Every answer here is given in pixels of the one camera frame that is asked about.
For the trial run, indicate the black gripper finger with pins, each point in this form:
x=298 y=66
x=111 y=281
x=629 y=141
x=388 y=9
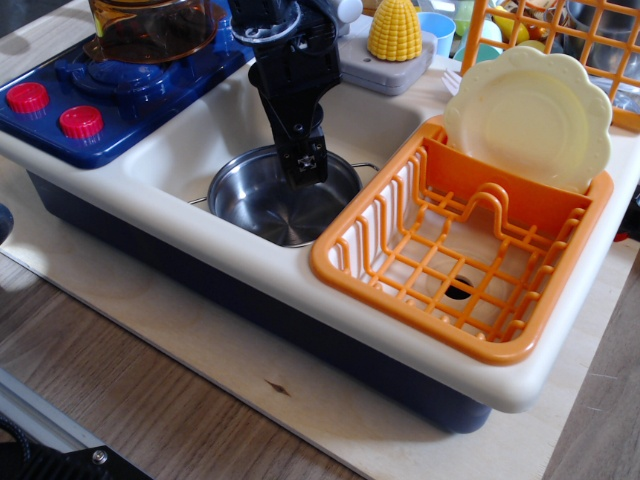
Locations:
x=304 y=160

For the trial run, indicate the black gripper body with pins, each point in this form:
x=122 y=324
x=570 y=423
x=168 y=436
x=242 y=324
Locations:
x=291 y=76

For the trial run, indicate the stainless steel pan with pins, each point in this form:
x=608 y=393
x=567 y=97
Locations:
x=251 y=192

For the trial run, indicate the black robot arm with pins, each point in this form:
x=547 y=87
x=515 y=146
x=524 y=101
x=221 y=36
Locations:
x=256 y=23

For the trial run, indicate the orange plastic drying rack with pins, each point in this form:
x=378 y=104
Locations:
x=465 y=253

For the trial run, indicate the cream toy sink unit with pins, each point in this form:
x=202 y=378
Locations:
x=141 y=202

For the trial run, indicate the grey faucet base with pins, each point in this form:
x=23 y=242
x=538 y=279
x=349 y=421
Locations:
x=361 y=68

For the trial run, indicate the yellow toy corn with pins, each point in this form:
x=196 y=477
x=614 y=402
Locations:
x=395 y=34

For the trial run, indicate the light blue plastic cup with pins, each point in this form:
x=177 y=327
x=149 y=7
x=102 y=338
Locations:
x=442 y=27

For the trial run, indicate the white plastic fork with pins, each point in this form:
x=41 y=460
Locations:
x=451 y=81

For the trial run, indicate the amber transparent pot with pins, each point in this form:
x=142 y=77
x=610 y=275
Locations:
x=151 y=32

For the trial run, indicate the blue toy stove top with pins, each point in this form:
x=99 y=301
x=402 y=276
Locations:
x=134 y=99

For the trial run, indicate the red stove knob right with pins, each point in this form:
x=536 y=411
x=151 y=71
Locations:
x=81 y=122

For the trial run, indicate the red stove knob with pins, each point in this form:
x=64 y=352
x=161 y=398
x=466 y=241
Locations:
x=81 y=122
x=27 y=97

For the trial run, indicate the cream scalloped plastic plate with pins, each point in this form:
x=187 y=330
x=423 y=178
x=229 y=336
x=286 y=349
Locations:
x=534 y=115

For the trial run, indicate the red stove knob left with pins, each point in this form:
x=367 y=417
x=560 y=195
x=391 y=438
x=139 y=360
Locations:
x=27 y=97

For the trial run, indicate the plywood base board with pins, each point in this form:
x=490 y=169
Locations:
x=187 y=390

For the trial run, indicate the orange wire basket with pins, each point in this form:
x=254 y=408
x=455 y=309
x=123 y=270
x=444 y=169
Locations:
x=602 y=35

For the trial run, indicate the black bracket with screw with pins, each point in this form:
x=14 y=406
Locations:
x=22 y=458

